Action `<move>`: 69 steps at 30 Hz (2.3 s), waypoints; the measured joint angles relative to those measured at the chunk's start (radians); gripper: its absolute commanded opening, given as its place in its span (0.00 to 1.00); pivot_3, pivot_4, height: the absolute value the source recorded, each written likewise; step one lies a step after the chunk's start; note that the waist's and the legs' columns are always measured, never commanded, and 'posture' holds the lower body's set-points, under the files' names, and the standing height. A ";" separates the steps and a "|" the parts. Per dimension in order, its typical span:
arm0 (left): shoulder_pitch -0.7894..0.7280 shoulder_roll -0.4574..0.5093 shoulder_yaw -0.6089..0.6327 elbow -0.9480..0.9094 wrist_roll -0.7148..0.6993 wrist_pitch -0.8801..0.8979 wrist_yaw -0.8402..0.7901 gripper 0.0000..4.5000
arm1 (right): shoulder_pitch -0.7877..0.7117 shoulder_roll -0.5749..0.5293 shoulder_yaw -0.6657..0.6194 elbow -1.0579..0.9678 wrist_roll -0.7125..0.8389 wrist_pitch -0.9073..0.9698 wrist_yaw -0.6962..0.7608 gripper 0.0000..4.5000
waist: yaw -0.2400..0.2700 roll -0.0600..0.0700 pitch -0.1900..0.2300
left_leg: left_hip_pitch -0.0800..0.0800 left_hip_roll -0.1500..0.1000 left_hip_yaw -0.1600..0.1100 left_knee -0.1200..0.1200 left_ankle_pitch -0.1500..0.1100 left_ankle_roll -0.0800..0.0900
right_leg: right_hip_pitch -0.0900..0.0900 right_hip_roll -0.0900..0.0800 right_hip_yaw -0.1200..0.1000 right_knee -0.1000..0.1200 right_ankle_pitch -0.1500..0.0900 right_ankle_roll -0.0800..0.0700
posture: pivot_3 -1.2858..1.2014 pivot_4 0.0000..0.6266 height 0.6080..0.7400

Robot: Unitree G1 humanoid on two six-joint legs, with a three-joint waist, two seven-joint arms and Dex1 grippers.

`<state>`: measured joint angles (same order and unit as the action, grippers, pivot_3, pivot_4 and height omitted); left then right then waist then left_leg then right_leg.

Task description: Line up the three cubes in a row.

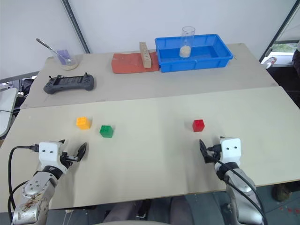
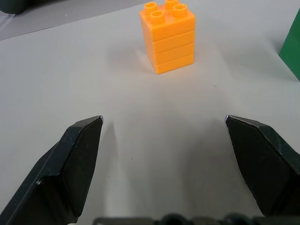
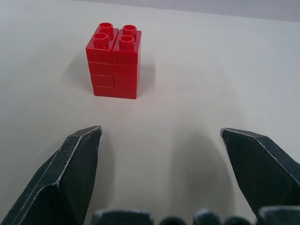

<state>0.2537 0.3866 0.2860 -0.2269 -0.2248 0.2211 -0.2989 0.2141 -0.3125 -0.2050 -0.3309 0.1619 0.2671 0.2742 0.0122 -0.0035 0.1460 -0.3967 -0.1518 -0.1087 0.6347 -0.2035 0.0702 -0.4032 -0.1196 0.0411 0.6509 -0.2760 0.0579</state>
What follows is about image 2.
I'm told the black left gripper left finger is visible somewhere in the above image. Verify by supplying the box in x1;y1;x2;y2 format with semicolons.
0;115;104;225

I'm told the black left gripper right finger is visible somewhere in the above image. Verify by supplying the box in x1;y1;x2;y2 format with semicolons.
225;114;300;218

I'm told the green object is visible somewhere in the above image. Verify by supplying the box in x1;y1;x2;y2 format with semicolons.
278;8;300;83

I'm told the orange toy brick stack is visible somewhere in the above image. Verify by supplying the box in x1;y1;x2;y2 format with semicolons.
139;0;196;75

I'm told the dark rounded object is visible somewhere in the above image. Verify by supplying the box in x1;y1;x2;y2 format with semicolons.
0;0;31;15

